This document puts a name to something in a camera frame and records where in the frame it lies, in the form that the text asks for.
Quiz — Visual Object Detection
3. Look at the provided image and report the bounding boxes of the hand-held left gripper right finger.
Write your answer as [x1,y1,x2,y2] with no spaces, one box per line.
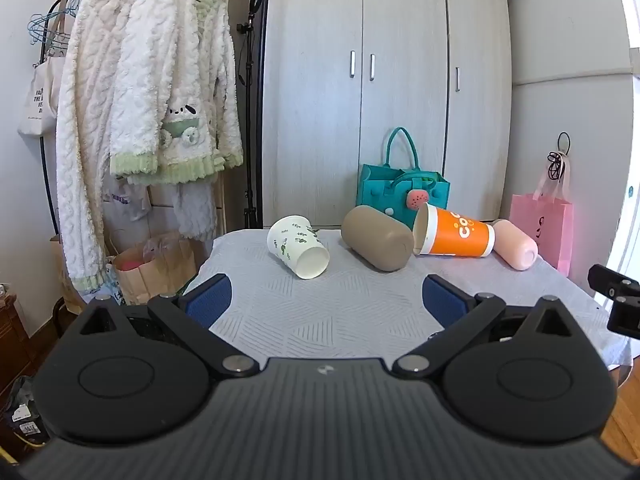
[392,274,576,380]

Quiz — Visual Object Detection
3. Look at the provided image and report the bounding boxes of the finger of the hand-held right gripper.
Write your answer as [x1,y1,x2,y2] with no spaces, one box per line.
[587,264,640,340]

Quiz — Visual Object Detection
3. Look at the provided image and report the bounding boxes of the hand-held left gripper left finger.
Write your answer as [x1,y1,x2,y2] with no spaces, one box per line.
[75,274,260,378]

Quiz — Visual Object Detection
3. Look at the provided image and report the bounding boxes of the orange paper cup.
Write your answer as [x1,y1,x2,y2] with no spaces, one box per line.
[412,202,496,259]

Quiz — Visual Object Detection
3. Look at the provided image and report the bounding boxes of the pink cup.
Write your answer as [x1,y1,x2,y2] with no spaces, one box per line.
[492,219,539,272]

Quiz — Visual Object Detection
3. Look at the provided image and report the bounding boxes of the tan cup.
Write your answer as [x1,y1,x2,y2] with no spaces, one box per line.
[341,205,415,272]

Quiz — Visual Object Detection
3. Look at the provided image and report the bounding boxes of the white cup with green print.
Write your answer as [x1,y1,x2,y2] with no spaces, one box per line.
[266,215,331,281]

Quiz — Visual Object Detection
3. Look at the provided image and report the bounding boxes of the white fluffy pants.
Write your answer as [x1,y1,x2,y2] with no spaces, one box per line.
[172,180,218,241]

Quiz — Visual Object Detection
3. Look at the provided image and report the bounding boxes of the pink gift bag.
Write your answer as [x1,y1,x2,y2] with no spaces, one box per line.
[509,152,574,277]

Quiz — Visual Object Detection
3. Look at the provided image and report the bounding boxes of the grey printed shirt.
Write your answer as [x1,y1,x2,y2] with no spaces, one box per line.
[102,180,151,223]

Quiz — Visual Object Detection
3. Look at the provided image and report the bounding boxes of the teal felt handbag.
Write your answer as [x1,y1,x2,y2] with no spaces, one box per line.
[356,126,451,233]

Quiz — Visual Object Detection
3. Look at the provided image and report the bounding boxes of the dark wooden cabinet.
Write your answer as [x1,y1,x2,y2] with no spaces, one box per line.
[0,292,37,397]

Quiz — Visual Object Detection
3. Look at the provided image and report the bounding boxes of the black clothes rack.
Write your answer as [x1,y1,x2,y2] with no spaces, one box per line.
[39,0,166,241]

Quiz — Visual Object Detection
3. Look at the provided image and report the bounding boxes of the grey wooden wardrobe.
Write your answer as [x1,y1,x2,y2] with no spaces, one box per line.
[260,0,516,231]

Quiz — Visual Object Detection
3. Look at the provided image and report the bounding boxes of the dark printed bag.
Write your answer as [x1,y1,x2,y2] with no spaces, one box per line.
[0,375,51,461]

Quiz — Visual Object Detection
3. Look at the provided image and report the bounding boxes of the white fluffy robe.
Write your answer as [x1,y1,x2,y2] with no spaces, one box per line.
[55,0,151,293]

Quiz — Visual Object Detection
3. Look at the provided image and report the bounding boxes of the white green fluffy jacket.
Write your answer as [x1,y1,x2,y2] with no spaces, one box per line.
[109,0,244,186]

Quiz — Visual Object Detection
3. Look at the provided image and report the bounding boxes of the white tote bag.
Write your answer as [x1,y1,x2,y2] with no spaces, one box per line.
[17,0,71,138]

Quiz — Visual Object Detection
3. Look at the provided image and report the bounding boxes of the grey tall cabinet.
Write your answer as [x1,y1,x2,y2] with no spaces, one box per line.
[506,0,632,261]

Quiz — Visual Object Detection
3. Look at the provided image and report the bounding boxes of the black hair tie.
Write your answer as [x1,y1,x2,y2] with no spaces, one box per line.
[546,131,572,181]

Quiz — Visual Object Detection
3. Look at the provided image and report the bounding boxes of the black ring light stand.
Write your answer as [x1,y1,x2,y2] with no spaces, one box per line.
[235,0,267,231]

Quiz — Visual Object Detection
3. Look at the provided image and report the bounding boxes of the blue wire hangers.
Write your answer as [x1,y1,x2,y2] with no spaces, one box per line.
[27,0,83,56]

